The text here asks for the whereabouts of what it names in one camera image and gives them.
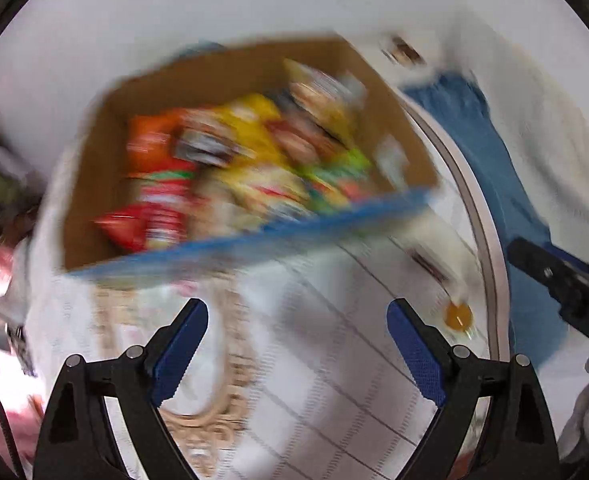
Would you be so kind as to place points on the blue cloth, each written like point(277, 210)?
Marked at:
point(479, 160)

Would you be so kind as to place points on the red white snack packet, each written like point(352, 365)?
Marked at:
point(149, 215)

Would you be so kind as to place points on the small orange round object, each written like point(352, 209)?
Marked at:
point(458, 316)

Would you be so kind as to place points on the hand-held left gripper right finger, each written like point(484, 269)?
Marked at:
point(417, 351)

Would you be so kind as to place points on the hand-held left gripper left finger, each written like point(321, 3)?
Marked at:
point(179, 351)

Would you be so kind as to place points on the heap of assorted snack packets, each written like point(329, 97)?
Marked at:
point(274, 160)

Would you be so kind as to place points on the orange snack packet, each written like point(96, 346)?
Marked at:
point(152, 142)

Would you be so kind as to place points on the white grid tablecloth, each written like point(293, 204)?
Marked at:
point(334, 360)

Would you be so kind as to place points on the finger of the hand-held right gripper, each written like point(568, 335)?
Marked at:
point(539, 272)

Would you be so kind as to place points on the cardboard box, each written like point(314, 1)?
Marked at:
point(99, 160)

